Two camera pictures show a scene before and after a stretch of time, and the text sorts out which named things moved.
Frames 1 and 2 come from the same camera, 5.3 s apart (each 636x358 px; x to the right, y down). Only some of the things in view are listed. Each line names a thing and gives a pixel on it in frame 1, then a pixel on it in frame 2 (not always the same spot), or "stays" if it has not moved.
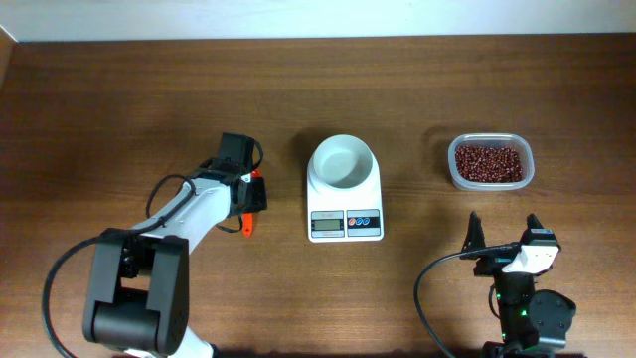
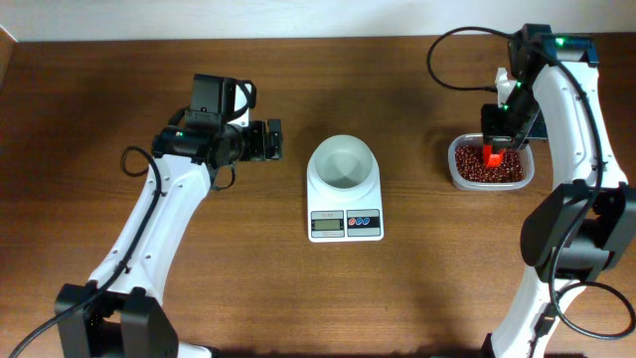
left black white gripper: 262,199 → 261,151
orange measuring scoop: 247,218 → 491,159
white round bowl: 340,163 stays
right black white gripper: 489,264 → 494,134
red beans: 489,164 stays
